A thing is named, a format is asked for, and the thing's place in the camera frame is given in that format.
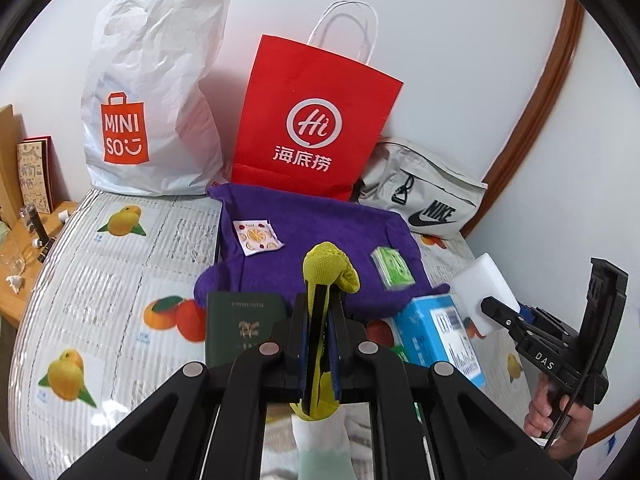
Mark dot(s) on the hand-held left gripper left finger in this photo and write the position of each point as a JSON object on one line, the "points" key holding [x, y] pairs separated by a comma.
{"points": [[302, 355]]}

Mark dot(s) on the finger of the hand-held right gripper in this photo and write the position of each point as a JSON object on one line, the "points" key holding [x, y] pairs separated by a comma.
{"points": [[505, 317], [529, 313]]}

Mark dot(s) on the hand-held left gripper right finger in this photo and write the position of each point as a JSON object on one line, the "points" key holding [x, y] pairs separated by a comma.
{"points": [[336, 360]]}

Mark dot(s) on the white sponge block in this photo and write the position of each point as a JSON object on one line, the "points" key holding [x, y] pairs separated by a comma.
{"points": [[480, 280]]}

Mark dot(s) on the yellow-green sock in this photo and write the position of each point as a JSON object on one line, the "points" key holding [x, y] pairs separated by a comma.
{"points": [[327, 264]]}

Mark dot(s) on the person's right hand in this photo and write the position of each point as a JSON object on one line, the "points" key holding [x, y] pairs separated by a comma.
{"points": [[540, 415]]}

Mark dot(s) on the dark green book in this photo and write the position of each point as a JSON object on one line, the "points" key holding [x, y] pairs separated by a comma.
{"points": [[235, 320]]}

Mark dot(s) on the blue box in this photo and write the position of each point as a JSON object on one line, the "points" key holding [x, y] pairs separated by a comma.
{"points": [[420, 325]]}

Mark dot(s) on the mint and white sock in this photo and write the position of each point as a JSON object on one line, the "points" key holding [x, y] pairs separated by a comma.
{"points": [[315, 455]]}

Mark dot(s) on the green packet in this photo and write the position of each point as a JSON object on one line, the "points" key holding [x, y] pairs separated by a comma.
{"points": [[395, 267]]}

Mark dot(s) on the fruit-print sachet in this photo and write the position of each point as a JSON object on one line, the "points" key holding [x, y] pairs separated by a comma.
{"points": [[257, 237]]}

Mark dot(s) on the purple towel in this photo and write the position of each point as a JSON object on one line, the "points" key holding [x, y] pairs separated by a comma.
{"points": [[310, 220]]}

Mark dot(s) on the grey waist bag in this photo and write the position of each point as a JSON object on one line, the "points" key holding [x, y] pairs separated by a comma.
{"points": [[440, 185]]}

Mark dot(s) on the red paper bag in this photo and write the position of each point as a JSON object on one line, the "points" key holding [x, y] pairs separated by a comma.
{"points": [[310, 75]]}

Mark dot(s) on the wooden bedside table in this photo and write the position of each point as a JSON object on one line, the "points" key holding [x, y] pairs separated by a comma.
{"points": [[15, 305]]}

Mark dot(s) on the white shell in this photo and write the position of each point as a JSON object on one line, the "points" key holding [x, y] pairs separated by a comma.
{"points": [[16, 284]]}

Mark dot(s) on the illustrated book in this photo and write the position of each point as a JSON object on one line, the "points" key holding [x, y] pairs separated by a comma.
{"points": [[35, 175]]}

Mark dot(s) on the white plastic shopping bag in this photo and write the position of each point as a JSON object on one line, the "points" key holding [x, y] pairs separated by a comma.
{"points": [[150, 60]]}

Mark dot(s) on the wooden headboard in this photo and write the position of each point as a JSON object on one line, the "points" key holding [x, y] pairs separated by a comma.
{"points": [[7, 160]]}

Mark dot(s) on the brown wooden door frame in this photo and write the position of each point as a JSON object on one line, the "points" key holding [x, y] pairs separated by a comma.
{"points": [[545, 95]]}

